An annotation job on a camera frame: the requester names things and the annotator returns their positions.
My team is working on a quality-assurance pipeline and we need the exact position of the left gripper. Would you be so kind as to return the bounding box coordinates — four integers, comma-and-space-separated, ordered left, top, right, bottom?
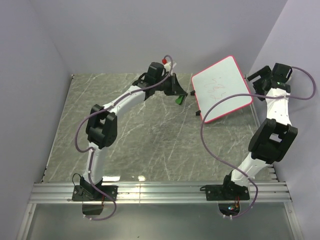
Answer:
155, 74, 186, 97

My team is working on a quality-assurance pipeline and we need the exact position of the green whiteboard eraser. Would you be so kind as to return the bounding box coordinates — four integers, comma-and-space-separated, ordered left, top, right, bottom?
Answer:
175, 95, 186, 105

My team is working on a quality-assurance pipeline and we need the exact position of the pink framed whiteboard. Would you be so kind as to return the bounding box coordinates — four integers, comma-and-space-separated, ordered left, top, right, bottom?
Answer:
191, 55, 253, 124

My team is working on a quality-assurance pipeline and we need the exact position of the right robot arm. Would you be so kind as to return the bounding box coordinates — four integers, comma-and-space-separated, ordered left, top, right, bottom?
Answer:
220, 63, 298, 200

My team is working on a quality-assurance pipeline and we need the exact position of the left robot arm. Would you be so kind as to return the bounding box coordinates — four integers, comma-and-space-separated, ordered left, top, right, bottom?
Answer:
79, 59, 188, 201

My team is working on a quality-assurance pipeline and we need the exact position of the whiteboard wire stand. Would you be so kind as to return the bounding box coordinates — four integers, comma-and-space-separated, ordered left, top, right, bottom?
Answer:
190, 90, 202, 117

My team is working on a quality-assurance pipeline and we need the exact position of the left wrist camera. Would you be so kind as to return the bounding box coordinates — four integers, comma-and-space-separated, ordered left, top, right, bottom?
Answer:
162, 58, 177, 72

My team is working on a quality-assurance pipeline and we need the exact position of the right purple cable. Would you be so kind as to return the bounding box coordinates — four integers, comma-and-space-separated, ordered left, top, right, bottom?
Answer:
200, 66, 316, 221

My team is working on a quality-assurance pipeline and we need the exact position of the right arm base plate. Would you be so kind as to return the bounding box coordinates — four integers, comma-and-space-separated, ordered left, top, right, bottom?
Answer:
199, 184, 250, 201

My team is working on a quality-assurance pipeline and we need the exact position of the aluminium mounting rail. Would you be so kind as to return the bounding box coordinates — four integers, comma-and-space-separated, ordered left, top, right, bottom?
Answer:
28, 181, 292, 204

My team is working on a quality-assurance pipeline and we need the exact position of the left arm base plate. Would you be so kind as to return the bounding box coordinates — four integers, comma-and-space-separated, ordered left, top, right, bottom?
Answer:
71, 185, 118, 202

